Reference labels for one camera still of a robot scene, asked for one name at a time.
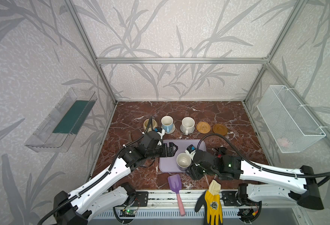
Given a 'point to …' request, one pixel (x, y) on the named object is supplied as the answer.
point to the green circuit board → (127, 213)
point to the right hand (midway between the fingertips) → (189, 164)
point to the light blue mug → (167, 123)
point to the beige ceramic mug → (154, 124)
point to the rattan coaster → (203, 127)
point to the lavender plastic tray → (169, 164)
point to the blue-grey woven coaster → (181, 130)
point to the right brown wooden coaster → (220, 129)
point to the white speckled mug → (188, 125)
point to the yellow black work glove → (210, 198)
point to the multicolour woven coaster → (173, 130)
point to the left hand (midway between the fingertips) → (174, 145)
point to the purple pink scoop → (175, 182)
